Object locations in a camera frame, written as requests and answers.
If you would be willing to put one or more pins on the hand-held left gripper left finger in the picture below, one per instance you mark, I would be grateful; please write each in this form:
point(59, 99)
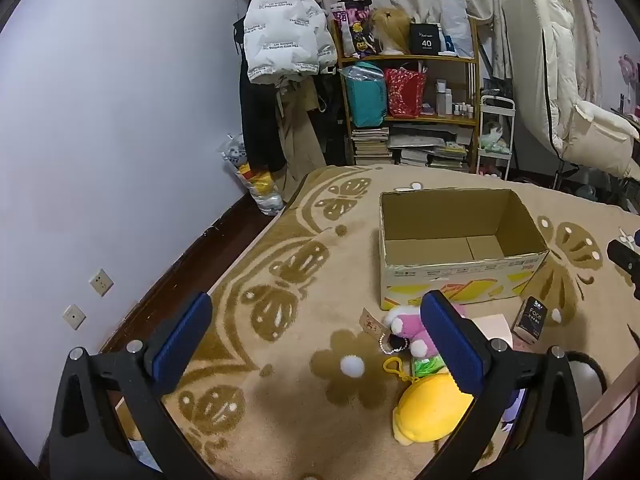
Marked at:
point(180, 340)

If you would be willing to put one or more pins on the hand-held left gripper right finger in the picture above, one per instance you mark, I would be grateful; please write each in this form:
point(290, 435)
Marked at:
point(450, 345)

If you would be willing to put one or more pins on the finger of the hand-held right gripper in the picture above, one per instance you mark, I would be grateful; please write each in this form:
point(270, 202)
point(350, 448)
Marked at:
point(621, 254)

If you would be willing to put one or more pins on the pink plush bear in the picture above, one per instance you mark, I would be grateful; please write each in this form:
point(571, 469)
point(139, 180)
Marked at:
point(405, 325)

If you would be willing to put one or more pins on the yellow plush toy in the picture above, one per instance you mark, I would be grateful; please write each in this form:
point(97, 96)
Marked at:
point(430, 410)

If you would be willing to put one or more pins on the printed cardboard box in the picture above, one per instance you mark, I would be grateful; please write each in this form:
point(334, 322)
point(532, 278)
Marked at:
point(450, 275)

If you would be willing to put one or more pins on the green tissue packet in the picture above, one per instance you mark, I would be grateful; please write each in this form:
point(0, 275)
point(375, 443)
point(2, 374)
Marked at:
point(429, 366)

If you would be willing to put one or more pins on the brown paper tag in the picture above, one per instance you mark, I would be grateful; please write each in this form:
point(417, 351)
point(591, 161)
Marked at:
point(372, 321)

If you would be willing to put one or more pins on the black tissue packet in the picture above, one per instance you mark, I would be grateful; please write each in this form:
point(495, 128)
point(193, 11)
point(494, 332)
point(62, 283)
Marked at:
point(530, 317)

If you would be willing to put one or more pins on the clear plastic bag of items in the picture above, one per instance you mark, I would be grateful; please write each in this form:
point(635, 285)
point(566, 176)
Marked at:
point(262, 190)

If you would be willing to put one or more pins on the person's pink clothing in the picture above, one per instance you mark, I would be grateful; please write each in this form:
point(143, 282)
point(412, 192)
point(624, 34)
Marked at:
point(615, 435)

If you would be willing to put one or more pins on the white metal trolley cart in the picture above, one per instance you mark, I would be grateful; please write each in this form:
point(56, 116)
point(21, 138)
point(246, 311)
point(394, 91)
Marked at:
point(492, 101)

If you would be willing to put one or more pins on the stacks of books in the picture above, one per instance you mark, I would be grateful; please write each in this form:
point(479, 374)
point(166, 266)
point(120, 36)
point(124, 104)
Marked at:
point(372, 147)

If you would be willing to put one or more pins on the white recliner chair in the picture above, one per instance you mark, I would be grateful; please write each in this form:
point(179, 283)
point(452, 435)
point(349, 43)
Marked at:
point(550, 50)

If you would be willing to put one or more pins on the beige coat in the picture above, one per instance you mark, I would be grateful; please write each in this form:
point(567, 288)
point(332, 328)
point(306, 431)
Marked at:
point(300, 150)

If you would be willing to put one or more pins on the black coat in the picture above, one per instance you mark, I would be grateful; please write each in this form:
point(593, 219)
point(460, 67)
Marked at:
point(257, 125)

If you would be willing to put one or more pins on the row of cosmetic bottles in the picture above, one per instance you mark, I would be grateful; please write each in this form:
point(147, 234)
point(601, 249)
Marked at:
point(442, 97)

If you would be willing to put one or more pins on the red gift bag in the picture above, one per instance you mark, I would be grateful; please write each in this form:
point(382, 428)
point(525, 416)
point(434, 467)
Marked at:
point(405, 92)

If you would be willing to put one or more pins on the teal bag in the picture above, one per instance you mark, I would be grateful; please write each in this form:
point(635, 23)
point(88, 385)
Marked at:
point(365, 102)

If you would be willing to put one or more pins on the white plastic bag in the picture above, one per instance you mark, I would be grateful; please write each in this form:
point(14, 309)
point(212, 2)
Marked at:
point(455, 20)

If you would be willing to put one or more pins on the black box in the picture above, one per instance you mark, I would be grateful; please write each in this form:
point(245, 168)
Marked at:
point(425, 40)

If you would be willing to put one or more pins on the wooden shelf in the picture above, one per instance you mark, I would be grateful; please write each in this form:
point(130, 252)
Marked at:
point(400, 58)

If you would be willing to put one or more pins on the white puffer jacket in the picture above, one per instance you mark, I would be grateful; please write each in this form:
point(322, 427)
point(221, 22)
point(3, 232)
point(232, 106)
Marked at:
point(285, 35)

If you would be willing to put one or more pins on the blonde wig mannequin head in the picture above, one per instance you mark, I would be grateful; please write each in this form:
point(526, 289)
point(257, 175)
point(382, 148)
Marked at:
point(392, 25)

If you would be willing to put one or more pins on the purple pink toy package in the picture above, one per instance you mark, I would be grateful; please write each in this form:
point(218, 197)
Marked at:
point(357, 30)

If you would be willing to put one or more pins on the dark wooden bed frame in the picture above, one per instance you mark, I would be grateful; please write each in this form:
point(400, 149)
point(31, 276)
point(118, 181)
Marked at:
point(190, 270)

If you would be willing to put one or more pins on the white wall socket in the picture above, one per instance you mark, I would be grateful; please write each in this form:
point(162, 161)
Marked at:
point(101, 282)
point(74, 317)

